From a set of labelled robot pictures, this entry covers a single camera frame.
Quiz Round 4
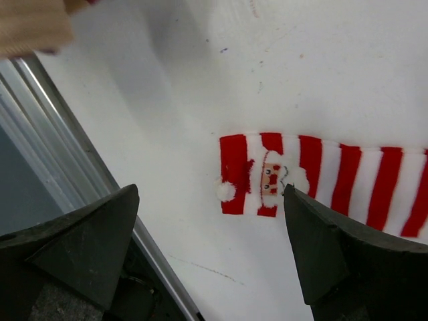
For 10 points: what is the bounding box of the tan maroon sock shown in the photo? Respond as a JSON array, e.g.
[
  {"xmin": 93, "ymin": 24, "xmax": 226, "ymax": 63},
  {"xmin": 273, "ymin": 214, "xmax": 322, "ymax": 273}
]
[{"xmin": 1, "ymin": 0, "xmax": 96, "ymax": 59}]

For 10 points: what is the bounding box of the aluminium rail frame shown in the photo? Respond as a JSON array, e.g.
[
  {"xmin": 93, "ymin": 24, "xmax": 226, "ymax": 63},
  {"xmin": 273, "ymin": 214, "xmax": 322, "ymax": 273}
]
[{"xmin": 1, "ymin": 58, "xmax": 203, "ymax": 320}]

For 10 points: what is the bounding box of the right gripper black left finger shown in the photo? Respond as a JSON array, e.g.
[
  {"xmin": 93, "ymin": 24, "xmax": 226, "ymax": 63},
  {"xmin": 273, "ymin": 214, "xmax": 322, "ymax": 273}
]
[{"xmin": 1, "ymin": 185, "xmax": 139, "ymax": 320}]

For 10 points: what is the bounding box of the red white striped sock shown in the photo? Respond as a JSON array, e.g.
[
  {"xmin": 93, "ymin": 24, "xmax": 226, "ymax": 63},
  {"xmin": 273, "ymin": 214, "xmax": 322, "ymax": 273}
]
[{"xmin": 216, "ymin": 132, "xmax": 427, "ymax": 239}]

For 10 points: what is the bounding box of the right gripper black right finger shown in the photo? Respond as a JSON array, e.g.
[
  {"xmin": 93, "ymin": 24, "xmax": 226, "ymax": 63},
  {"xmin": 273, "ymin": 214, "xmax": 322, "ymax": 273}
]
[{"xmin": 284, "ymin": 185, "xmax": 427, "ymax": 320}]

